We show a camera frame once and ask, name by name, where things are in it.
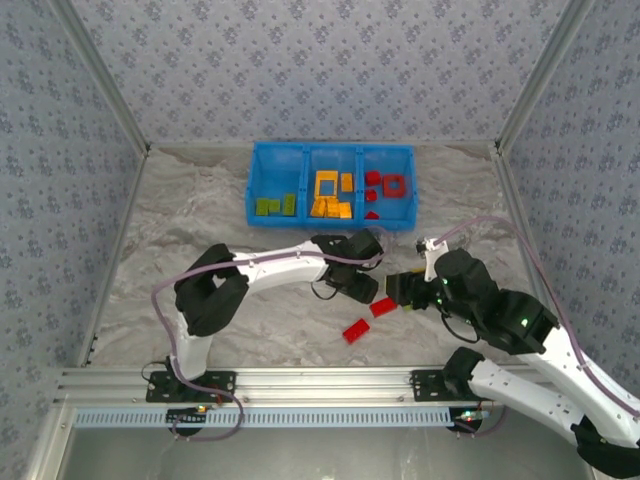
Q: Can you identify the orange square frame lego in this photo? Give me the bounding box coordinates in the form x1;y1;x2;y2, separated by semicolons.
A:
313;170;340;199

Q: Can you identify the blue three-compartment plastic bin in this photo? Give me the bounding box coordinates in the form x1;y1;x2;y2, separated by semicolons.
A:
245;141;422;230

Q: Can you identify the right controller board with light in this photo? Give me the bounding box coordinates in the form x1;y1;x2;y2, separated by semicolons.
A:
452;405;490;434

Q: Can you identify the controller board with light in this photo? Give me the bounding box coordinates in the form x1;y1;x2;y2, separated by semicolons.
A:
452;405;490;434
166;405;210;435

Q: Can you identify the grey metal lower panel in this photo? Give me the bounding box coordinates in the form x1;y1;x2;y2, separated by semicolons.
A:
59;427;596;480

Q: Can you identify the left controller board with light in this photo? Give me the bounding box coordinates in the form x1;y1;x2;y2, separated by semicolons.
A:
166;405;210;435

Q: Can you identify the red square frame lego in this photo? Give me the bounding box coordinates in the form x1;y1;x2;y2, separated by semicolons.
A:
382;173;407;198

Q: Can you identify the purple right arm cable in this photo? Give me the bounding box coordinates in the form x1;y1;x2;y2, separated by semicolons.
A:
434;215;640;440

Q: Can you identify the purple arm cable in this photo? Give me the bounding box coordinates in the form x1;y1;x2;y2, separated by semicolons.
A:
151;224;399;444
434;215;640;440

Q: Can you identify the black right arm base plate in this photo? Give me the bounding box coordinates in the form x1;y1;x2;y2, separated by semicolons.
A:
411;368;505;404

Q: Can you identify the aluminium front rail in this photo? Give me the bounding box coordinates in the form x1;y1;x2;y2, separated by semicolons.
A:
53;365;600;406

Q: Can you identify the aluminium rail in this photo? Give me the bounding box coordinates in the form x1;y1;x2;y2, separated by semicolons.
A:
53;365;600;406
77;147;151;369
492;142;574;366

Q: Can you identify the aluminium right side rail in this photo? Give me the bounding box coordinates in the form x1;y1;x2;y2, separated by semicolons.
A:
492;142;574;366

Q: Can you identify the white slotted cable duct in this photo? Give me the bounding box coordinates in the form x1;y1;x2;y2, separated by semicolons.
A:
74;407;454;430

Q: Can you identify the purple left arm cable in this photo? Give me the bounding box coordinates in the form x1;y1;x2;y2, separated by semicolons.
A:
151;224;399;444

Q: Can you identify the aluminium right corner post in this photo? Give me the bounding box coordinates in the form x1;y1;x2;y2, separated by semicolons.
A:
494;0;600;154

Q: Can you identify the aluminium corner post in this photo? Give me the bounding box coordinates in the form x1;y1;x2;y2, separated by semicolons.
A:
494;0;600;154
48;0;152;157

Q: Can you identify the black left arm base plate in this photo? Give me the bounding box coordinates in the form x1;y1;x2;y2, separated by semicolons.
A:
145;368;237;404

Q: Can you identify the aluminium left side rail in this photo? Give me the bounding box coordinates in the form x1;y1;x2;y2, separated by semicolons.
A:
77;147;151;369

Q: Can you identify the aluminium left corner post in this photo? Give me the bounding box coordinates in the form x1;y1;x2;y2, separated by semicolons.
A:
48;0;152;157

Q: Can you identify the aluminium left lower frame leg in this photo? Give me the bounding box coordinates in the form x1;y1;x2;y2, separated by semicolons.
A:
27;404;76;480

